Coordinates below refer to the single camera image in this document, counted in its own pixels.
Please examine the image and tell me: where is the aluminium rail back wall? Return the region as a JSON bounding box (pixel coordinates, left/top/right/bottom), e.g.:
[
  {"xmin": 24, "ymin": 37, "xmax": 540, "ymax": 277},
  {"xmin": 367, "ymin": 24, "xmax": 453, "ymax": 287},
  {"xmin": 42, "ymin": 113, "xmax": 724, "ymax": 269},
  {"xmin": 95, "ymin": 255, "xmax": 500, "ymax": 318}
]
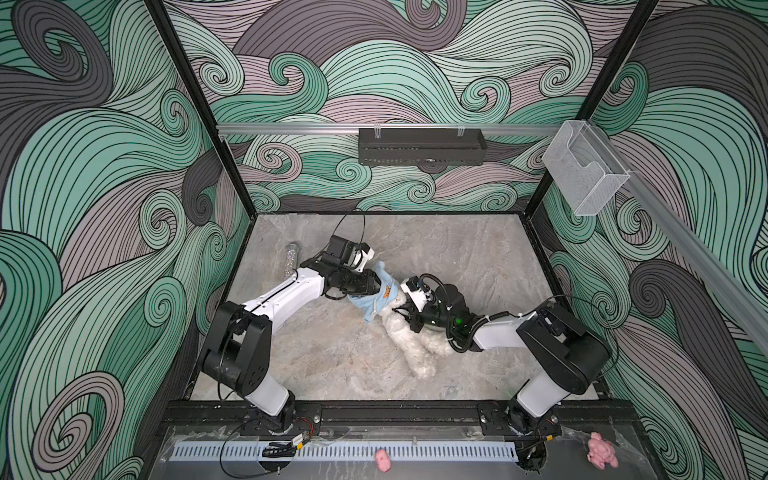
[{"xmin": 216, "ymin": 122, "xmax": 560, "ymax": 137}]

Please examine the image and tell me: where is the white slotted cable duct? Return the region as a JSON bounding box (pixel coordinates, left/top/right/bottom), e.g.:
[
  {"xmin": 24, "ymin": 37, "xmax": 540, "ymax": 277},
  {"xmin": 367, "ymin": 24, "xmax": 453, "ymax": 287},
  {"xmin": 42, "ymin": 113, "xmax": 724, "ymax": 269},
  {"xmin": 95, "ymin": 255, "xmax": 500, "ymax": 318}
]
[{"xmin": 169, "ymin": 440, "xmax": 518, "ymax": 463}]

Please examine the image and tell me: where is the aluminium rail wall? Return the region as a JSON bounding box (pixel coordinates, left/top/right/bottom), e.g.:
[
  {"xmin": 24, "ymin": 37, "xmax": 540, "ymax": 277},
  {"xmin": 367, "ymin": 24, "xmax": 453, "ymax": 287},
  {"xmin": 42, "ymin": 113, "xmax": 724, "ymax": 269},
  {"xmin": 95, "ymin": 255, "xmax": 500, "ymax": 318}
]
[
  {"xmin": 216, "ymin": 122, "xmax": 560, "ymax": 137},
  {"xmin": 592, "ymin": 126, "xmax": 767, "ymax": 352}
]

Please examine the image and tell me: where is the clear tube with beads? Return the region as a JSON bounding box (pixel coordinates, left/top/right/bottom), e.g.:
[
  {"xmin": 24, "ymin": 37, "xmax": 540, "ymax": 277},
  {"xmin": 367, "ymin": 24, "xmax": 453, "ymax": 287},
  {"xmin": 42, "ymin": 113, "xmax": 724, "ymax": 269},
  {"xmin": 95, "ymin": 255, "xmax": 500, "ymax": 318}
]
[{"xmin": 284, "ymin": 242, "xmax": 300, "ymax": 278}]

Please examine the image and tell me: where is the white teddy bear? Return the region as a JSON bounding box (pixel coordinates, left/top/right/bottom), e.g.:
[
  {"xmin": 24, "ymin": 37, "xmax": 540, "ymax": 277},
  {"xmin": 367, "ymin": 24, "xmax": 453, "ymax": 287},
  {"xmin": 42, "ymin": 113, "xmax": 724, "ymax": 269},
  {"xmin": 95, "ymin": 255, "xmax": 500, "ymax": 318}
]
[{"xmin": 379, "ymin": 307, "xmax": 454, "ymax": 379}]

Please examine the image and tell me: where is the aluminium rail right wall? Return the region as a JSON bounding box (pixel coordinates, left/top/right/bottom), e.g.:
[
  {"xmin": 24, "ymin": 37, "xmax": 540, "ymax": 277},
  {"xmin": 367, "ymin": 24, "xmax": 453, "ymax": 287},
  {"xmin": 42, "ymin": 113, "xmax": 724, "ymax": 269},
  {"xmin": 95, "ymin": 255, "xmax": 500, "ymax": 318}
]
[{"xmin": 592, "ymin": 126, "xmax": 767, "ymax": 352}]

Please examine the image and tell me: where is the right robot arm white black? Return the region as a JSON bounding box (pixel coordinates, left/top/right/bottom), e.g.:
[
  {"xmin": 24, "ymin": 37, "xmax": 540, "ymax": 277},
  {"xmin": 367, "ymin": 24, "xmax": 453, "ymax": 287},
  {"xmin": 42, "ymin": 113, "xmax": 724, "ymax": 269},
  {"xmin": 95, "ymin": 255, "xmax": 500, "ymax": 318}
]
[{"xmin": 397, "ymin": 274, "xmax": 611, "ymax": 435}]

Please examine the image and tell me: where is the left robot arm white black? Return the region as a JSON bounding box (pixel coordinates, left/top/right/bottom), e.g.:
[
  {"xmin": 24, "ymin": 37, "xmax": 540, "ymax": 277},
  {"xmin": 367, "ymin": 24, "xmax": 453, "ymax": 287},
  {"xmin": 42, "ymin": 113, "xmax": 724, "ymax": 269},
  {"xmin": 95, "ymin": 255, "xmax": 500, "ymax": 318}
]
[{"xmin": 197, "ymin": 235, "xmax": 383, "ymax": 432}]

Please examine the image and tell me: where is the small pink toy piece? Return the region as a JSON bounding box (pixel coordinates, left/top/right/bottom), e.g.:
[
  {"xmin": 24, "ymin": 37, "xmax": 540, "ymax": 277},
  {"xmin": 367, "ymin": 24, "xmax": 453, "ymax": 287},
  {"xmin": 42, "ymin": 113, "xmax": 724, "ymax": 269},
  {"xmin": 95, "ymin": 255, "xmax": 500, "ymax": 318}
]
[{"xmin": 374, "ymin": 449, "xmax": 392, "ymax": 473}]

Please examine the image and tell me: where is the light blue teddy hoodie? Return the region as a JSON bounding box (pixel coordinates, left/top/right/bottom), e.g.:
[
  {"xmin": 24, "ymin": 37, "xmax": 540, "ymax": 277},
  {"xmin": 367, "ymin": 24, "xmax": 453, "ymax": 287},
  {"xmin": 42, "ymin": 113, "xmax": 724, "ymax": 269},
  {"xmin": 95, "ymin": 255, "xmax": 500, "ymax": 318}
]
[{"xmin": 348, "ymin": 261, "xmax": 406, "ymax": 323}]

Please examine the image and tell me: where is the clear acrylic wall holder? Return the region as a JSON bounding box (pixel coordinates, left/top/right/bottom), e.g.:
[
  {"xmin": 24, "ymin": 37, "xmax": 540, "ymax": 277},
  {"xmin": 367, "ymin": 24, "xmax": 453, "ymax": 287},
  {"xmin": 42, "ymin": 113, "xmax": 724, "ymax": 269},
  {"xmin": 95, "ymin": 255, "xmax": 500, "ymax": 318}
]
[{"xmin": 542, "ymin": 120, "xmax": 630, "ymax": 217}]

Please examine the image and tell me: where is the black wall-mounted tray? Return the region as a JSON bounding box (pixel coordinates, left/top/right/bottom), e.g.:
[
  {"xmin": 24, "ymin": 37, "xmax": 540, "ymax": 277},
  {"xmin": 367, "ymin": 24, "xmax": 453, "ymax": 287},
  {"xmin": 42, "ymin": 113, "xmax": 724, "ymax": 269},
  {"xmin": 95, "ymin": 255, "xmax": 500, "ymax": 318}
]
[{"xmin": 358, "ymin": 129, "xmax": 488, "ymax": 167}]

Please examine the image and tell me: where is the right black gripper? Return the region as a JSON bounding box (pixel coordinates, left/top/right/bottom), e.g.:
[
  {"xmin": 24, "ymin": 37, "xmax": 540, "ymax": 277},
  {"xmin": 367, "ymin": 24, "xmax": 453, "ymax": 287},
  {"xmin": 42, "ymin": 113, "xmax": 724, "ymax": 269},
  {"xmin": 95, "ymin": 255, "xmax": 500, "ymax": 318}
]
[{"xmin": 390, "ymin": 298, "xmax": 456, "ymax": 335}]

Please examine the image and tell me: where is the pink plush toy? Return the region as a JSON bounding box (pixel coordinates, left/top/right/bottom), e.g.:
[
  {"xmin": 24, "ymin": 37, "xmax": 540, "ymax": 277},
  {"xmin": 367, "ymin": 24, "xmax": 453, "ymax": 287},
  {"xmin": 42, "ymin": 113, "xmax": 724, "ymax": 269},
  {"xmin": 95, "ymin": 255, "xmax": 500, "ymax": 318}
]
[{"xmin": 587, "ymin": 432, "xmax": 619, "ymax": 470}]

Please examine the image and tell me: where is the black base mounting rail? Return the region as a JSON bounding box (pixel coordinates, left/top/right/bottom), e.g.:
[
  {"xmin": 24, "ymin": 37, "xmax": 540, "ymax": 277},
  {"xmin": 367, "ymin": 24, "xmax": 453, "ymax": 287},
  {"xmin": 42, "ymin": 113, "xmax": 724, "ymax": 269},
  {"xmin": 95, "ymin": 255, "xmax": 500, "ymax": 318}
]
[{"xmin": 160, "ymin": 400, "xmax": 639, "ymax": 437}]

